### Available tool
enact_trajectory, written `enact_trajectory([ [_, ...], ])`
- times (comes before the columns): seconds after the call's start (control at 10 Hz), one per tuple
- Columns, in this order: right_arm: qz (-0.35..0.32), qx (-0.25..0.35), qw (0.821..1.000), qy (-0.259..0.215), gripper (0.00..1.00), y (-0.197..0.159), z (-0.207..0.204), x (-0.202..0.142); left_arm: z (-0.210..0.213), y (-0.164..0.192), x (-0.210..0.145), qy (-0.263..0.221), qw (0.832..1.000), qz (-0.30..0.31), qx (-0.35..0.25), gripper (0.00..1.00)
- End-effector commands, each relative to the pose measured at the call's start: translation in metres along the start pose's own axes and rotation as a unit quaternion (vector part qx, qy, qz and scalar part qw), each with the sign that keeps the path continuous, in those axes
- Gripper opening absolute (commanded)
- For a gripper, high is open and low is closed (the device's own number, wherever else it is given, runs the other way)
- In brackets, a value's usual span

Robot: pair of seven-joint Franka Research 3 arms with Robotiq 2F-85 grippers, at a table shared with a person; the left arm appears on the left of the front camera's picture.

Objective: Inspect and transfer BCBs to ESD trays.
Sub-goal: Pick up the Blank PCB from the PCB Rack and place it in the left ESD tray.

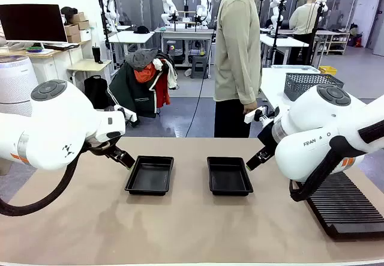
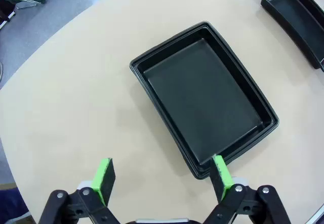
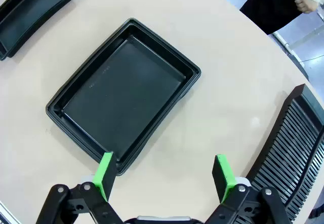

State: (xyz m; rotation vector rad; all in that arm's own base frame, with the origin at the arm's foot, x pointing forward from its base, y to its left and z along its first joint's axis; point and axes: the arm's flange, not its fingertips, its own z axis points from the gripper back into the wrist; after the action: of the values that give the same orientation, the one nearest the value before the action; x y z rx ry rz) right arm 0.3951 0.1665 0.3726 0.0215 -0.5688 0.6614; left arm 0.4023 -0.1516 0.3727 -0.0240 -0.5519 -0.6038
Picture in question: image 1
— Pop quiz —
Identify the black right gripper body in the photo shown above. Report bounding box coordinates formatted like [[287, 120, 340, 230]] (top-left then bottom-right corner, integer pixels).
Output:
[[257, 121, 280, 156]]

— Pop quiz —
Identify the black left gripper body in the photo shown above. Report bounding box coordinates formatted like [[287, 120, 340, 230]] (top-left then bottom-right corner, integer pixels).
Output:
[[85, 135, 121, 159]]

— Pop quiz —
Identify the black plastic ESD tray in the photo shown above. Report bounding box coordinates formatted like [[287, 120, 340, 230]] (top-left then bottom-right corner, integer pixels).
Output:
[[124, 155, 175, 196], [206, 156, 254, 197]]

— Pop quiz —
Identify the person right forearm beige sleeve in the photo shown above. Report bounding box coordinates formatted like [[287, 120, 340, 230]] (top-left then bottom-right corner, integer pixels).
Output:
[[235, 49, 259, 106]]

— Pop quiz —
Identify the person right hand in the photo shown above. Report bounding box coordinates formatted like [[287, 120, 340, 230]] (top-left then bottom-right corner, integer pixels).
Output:
[[242, 103, 259, 116]]

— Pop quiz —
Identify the white side work table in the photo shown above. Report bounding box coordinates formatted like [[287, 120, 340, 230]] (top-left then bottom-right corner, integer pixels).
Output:
[[259, 67, 331, 111]]

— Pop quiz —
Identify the black backpack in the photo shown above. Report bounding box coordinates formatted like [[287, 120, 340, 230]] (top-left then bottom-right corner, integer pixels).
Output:
[[83, 75, 109, 110]]

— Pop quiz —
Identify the dark green jacket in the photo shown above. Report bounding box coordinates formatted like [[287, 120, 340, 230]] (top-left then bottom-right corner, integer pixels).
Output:
[[107, 61, 160, 128]]

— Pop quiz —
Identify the grey mesh plastic basket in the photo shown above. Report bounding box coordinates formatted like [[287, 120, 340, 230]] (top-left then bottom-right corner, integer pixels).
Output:
[[283, 73, 345, 102]]

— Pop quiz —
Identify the clear plastic container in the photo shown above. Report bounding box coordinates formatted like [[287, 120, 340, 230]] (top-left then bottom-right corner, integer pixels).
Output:
[[271, 64, 322, 75]]

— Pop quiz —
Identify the red jacket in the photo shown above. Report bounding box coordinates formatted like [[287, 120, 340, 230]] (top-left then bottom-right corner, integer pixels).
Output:
[[154, 70, 172, 109]]

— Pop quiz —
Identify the small wooden side table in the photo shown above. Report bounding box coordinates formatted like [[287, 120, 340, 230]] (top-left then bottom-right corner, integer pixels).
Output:
[[66, 58, 112, 92]]

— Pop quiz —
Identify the orange garment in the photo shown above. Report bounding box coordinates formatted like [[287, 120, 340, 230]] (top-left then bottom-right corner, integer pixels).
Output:
[[133, 63, 158, 84]]

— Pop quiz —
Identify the yellow plastic bin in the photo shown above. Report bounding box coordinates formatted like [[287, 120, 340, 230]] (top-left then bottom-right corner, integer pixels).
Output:
[[318, 65, 338, 77]]

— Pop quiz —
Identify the person in beige shirt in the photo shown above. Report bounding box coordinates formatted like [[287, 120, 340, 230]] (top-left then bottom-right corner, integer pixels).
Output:
[[213, 0, 264, 138]]

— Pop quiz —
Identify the white desk wooden top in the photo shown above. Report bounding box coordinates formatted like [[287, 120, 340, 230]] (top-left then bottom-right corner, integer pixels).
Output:
[[0, 39, 92, 83]]

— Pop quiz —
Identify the black tumbler with straw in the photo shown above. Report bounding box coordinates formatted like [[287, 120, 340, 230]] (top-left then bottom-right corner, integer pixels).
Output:
[[92, 42, 103, 64]]

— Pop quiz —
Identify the white garment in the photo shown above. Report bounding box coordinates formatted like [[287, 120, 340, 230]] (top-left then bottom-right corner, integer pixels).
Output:
[[152, 58, 179, 90]]

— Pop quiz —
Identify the black slotted board rack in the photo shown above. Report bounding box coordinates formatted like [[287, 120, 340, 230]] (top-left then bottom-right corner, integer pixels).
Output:
[[304, 171, 384, 240]]

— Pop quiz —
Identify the long white background table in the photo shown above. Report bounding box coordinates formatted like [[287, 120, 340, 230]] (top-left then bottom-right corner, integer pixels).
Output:
[[259, 32, 310, 66]]

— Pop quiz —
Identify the grey hoodie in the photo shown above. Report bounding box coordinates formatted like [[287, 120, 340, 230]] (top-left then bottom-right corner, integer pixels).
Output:
[[125, 48, 160, 72]]

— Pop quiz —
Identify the grey step stool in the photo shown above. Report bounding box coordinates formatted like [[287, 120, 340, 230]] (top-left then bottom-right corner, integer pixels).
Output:
[[190, 55, 209, 80]]

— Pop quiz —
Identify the black tripod stand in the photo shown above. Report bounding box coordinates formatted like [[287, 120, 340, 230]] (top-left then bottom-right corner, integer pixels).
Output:
[[266, 0, 285, 66], [308, 1, 328, 66]]

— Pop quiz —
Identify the black flat keyboard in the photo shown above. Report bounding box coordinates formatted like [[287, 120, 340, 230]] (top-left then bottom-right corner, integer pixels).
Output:
[[43, 43, 80, 51]]

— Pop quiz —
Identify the white cylindrical air purifier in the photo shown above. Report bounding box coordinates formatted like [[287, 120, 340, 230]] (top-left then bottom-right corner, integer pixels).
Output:
[[0, 55, 39, 117]]

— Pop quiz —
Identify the low wooden shelf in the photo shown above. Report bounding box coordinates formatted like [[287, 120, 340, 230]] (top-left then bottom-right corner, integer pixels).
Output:
[[317, 30, 351, 56]]

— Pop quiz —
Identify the white background workbench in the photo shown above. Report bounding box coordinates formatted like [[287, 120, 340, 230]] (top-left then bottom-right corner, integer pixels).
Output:
[[154, 26, 217, 68]]

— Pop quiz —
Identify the black cap on boxes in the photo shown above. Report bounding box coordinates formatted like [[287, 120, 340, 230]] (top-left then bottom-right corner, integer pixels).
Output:
[[61, 6, 78, 22]]

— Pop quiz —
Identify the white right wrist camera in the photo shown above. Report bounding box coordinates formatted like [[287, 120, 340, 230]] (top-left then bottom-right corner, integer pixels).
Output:
[[244, 106, 277, 125]]

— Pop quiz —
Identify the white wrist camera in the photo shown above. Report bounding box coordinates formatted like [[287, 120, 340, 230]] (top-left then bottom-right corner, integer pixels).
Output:
[[112, 104, 138, 127], [244, 106, 277, 125]]

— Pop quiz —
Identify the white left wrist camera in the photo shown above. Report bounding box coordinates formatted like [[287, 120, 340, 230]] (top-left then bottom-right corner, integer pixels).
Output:
[[112, 104, 138, 127]]

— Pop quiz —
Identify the black hanging cable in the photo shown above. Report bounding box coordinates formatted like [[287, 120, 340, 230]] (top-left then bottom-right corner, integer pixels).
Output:
[[185, 0, 233, 138]]

